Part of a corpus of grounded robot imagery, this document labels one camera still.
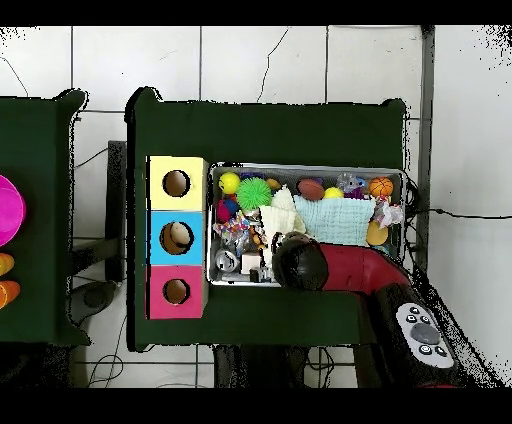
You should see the dark green table cloth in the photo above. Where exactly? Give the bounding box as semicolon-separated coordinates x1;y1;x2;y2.
125;86;407;353
0;88;91;347

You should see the yellow smiley foam ball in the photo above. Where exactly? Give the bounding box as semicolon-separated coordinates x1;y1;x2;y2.
217;172;242;196

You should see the mint green waffle cloth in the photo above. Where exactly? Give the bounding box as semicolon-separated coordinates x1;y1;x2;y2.
292;195;377;247

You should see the black power cable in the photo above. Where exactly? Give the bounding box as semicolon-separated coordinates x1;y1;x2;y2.
407;206;512;220

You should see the silver wire mesh bin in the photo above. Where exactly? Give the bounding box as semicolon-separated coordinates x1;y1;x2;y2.
206;161;406;289

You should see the peach foam ball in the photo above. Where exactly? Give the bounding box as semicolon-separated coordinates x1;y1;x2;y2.
365;219;390;247

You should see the orange toy basketball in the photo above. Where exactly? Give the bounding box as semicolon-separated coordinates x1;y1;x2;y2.
368;176;395;198

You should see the grey metal rail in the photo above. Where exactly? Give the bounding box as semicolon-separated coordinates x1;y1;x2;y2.
411;25;436;389

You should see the plain wooden cube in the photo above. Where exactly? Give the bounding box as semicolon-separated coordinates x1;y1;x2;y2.
240;252;262;276

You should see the black upright panel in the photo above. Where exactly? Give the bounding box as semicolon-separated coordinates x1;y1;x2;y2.
104;139;128;283

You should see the wooden box with three holes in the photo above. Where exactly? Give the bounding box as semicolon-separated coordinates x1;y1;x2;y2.
145;154;210;321

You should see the brown toy football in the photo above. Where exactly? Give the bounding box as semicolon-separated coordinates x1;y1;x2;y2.
296;178;326;202

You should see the silver metal can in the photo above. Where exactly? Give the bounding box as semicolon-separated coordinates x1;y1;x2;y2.
214;248;241;273

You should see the green spiky rubber ball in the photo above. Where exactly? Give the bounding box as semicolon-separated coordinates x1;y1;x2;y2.
235;177;274;212

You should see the cream waffle cloth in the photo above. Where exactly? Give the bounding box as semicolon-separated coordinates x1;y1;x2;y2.
258;185;308;246

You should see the pink plastic bowl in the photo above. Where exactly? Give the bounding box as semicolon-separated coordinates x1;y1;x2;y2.
0;174;28;248

